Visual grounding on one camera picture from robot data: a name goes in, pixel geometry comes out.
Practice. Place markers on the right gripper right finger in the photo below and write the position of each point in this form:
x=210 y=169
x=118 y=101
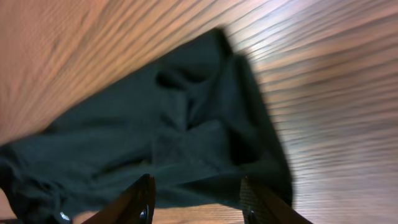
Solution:
x=262 y=206

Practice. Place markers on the black t-shirt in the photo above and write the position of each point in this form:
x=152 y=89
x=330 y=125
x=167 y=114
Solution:
x=194 y=119

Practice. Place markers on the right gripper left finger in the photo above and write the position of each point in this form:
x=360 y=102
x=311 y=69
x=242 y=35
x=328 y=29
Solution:
x=134 y=206

